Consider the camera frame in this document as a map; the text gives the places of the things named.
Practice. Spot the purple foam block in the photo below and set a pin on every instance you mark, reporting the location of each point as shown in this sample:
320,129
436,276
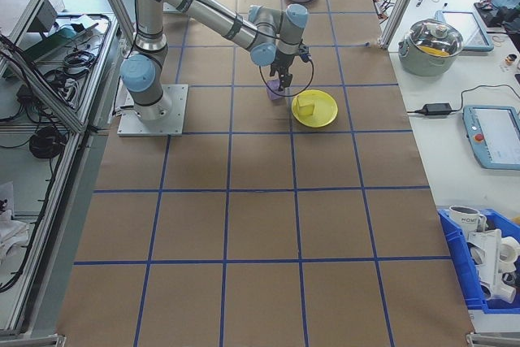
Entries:
272,91

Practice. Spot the yellow foam block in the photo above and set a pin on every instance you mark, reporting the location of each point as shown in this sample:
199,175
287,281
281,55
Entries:
304,107

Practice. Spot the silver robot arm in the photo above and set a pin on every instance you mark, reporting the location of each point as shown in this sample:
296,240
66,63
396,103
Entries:
211,18

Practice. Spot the yellow plate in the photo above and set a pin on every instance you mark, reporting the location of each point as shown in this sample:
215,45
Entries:
323,113

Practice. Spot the steel pot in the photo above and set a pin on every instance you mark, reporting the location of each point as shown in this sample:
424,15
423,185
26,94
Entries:
422,64

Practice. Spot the black power adapter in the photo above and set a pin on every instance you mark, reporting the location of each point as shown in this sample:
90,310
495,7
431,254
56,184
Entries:
436,108

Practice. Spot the glass pot lid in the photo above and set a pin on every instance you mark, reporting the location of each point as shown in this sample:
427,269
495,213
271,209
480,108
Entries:
436,36

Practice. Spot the light blue teach pendant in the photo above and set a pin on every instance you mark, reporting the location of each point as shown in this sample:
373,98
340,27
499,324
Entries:
493,135
467,30

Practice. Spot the white work table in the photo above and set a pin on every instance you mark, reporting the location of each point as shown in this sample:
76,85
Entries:
447,184

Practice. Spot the tape roll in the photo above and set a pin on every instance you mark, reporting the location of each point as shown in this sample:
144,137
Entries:
510,59

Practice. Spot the white mug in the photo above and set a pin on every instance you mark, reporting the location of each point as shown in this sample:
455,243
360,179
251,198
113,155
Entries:
463,220

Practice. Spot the green board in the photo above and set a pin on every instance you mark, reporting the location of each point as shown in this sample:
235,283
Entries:
53,40

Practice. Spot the grey metal box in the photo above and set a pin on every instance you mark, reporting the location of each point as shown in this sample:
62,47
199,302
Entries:
46,14

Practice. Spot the blue plastic bin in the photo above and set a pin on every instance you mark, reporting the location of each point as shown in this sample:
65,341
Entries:
455,265

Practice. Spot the white pipe fitting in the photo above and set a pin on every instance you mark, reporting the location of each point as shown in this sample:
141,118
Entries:
493,257

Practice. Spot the white cloth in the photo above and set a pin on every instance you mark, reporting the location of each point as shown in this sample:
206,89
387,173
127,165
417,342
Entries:
10,233

